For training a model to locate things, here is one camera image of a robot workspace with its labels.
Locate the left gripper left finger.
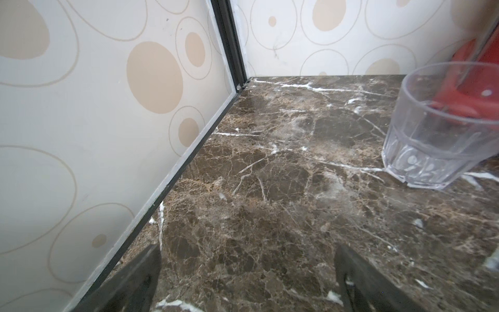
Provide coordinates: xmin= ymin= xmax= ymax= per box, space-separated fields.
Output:
xmin=73 ymin=244 xmax=161 ymax=312

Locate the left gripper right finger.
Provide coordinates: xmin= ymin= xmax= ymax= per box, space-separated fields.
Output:
xmin=334 ymin=244 xmax=424 ymax=311

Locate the clear plastic cup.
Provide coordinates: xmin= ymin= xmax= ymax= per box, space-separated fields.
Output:
xmin=382 ymin=62 xmax=498 ymax=190

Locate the red polka dot toaster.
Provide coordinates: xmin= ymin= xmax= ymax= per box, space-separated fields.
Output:
xmin=430 ymin=25 xmax=498 ymax=123

